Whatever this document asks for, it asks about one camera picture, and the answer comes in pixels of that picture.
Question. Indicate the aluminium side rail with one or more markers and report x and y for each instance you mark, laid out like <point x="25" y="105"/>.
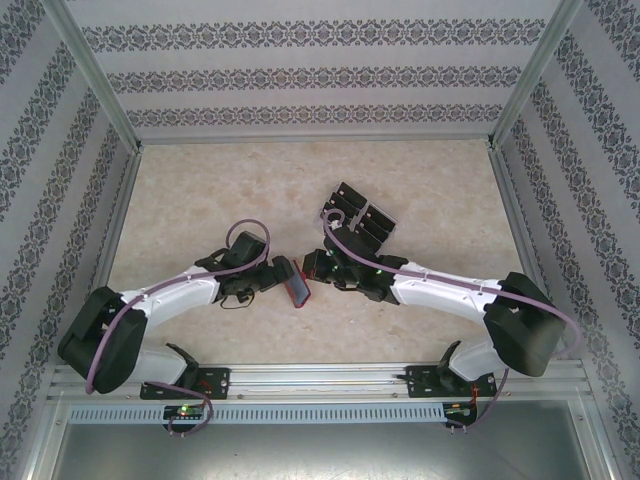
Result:
<point x="509" y="195"/>
<point x="124" y="195"/>

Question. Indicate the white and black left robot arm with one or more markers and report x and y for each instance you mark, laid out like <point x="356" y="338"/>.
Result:
<point x="180" y="300"/>

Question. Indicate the aluminium frame post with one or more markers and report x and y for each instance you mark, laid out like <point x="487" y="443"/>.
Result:
<point x="97" y="75"/>
<point x="602" y="440"/>
<point x="42" y="440"/>
<point x="530" y="75"/>

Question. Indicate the small circuit board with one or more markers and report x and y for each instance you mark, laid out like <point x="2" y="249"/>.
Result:
<point x="457" y="408"/>
<point x="182" y="411"/>

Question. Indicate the grey metal sheet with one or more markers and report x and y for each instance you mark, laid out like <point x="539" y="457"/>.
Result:
<point x="320" y="450"/>

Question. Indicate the red card holder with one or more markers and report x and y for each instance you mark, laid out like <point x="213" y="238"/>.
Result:
<point x="299" y="290"/>

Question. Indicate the aluminium lower frame post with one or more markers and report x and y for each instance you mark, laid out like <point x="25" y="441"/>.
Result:
<point x="602" y="440"/>
<point x="42" y="440"/>

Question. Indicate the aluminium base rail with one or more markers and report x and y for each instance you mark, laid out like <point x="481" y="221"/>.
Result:
<point x="320" y="382"/>

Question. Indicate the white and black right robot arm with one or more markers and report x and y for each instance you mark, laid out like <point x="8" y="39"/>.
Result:
<point x="440" y="300"/>

